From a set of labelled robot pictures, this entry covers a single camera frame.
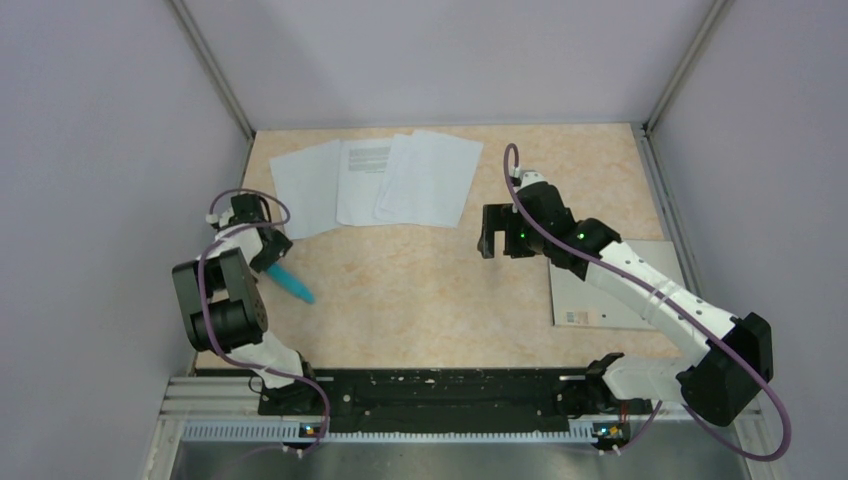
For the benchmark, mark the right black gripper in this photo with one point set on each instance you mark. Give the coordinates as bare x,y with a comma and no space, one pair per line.
497,217

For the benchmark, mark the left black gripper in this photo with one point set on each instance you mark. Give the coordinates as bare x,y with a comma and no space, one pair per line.
279,247

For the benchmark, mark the grey black folder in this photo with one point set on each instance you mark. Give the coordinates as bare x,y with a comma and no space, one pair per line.
576,304

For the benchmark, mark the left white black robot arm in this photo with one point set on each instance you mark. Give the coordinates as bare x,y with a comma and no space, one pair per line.
222,309

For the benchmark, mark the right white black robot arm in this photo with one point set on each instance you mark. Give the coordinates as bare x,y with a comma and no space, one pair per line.
724,358

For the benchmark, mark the top right paper sheet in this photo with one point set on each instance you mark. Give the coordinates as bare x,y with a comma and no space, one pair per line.
434,179

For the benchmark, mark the cyan marker pen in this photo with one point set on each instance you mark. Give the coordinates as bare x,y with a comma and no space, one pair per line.
290,283

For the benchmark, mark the lower right paper sheet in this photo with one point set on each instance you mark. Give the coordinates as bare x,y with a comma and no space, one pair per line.
399,146

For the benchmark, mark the printed white paper sheet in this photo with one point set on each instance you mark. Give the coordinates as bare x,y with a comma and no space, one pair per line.
361,169

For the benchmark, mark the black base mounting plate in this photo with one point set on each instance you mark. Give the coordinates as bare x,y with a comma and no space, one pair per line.
442,401

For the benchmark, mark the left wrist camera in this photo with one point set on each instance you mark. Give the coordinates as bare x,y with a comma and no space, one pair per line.
220,221

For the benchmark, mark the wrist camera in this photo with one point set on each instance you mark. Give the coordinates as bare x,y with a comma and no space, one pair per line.
220,221
521,179

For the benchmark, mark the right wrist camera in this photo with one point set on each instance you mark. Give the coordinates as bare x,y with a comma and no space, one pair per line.
521,179

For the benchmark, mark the aluminium rail frame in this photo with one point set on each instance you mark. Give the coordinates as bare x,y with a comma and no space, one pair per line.
209,428

